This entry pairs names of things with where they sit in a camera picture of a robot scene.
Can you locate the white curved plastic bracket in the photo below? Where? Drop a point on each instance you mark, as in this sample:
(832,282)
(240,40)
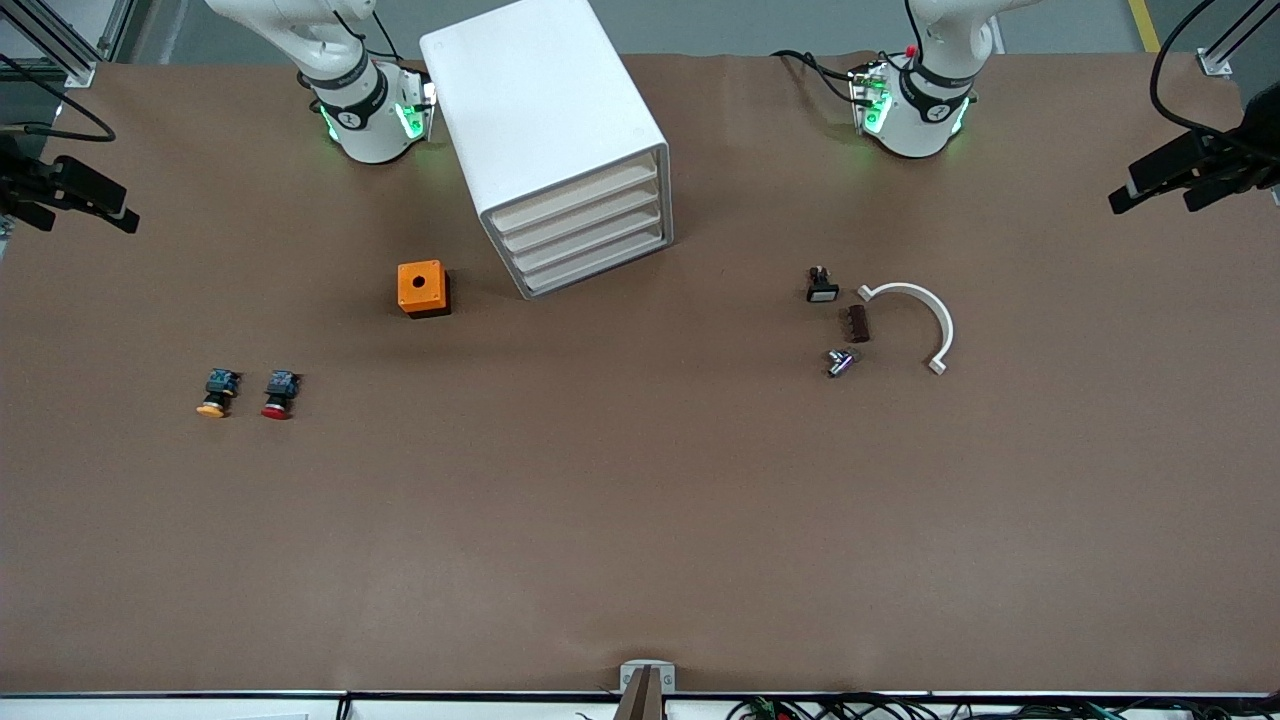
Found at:
(906,289)

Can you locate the yellow mushroom push button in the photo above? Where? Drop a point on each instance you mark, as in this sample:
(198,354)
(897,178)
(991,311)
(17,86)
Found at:
(218,385)

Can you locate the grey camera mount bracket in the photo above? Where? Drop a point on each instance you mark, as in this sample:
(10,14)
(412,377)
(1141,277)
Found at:
(630,675)

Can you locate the aluminium frame profile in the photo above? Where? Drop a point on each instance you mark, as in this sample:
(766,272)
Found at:
(75,68)
(1215,62)

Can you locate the brown table mat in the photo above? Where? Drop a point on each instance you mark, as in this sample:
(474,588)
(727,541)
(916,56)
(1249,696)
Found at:
(640,500)

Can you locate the small silver metal switch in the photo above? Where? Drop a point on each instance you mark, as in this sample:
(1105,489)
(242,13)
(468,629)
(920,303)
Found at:
(840,362)

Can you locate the orange button enclosure box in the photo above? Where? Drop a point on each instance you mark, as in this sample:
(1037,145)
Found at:
(408,295)

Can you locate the brown terminal block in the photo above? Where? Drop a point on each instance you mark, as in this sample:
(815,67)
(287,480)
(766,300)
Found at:
(858,324)

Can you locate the black rectangular push button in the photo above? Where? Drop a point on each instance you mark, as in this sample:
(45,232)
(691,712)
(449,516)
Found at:
(822,292)

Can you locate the red mushroom push button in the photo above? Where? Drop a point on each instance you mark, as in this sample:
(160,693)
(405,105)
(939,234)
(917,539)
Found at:
(282,385)

